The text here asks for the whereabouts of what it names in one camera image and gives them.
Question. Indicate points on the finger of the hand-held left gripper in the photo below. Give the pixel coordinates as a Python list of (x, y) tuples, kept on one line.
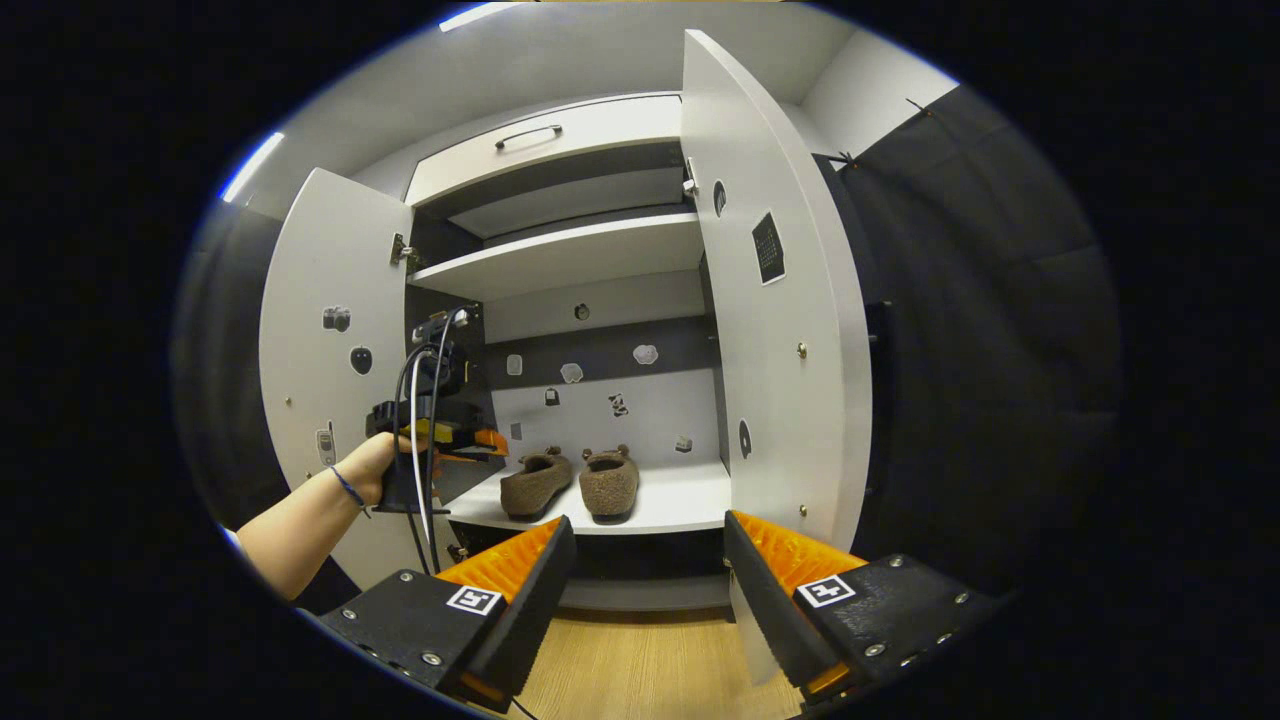
[(490, 440)]

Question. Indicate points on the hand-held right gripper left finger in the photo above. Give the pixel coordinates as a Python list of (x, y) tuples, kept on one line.
[(535, 610)]

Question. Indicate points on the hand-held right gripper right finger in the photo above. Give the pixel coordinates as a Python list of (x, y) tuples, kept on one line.
[(765, 600)]

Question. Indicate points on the brown fuzzy shoe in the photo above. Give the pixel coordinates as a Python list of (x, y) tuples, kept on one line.
[(535, 485), (610, 485)]

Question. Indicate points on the white shoe cabinet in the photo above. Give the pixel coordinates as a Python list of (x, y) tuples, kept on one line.
[(660, 420)]

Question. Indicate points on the white cabinet shelf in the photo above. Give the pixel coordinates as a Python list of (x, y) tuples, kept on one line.
[(560, 260)]

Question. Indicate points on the white cabinet drawer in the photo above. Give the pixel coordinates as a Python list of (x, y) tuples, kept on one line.
[(600, 135)]

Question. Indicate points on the blue wristband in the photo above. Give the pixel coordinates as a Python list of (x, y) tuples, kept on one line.
[(348, 487)]

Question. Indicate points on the ceiling light panel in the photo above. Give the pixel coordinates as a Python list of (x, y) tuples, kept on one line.
[(478, 14), (252, 167)]

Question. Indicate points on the black backdrop cloth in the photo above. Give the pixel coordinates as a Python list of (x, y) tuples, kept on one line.
[(980, 350)]

